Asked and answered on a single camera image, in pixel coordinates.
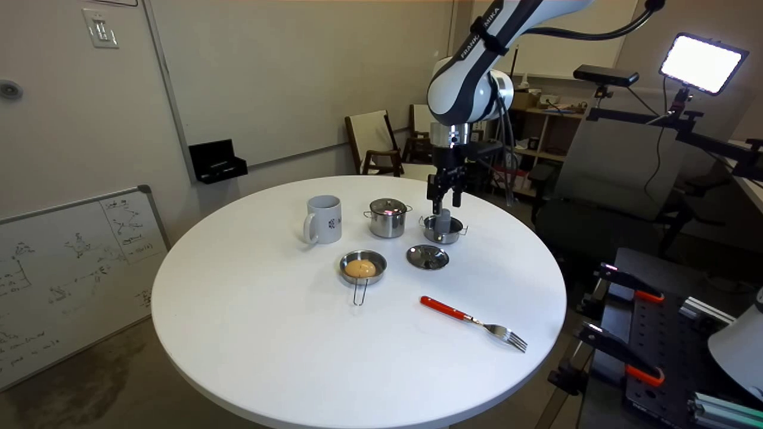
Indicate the LED light panel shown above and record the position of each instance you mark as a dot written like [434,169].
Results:
[701,63]

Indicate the black camera on boom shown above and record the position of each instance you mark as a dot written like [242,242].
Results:
[605,74]

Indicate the small steel bowl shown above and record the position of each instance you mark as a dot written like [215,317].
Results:
[428,256]

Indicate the white light switch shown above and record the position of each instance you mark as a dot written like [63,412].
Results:
[100,29]

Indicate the small wall whiteboard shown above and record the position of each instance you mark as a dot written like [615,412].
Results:
[556,57]

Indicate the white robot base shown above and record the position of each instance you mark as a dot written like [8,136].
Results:
[742,349]

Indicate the orange food piece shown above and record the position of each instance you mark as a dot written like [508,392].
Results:
[360,267]

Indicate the silver aluminium rail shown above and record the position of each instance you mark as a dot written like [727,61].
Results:
[707,310]

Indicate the small steel pan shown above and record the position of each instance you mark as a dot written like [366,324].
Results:
[379,267]

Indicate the white wooden chair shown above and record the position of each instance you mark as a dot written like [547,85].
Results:
[418,119]
[370,136]

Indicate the round wall fixture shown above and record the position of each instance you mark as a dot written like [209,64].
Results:
[10,92]

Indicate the green tinted aluminium rail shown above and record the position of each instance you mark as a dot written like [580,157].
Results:
[722,411]

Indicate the dark wooden stick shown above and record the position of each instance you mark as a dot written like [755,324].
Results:
[512,63]

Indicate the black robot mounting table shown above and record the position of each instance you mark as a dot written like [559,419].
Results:
[676,342]

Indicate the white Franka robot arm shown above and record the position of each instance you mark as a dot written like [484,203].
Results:
[466,86]

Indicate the white mug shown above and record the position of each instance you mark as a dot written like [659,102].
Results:
[325,220]

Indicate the small steel pot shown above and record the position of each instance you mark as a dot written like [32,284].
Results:
[457,232]

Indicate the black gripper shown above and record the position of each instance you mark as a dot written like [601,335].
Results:
[450,168]

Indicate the wooden shelf unit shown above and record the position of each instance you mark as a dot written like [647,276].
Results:
[548,132]

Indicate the cardboard box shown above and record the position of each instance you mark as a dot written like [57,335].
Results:
[525,98]

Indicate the leaning whiteboard with writing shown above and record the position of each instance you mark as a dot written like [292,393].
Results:
[72,271]

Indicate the tall steel pot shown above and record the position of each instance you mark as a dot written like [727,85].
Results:
[387,224]

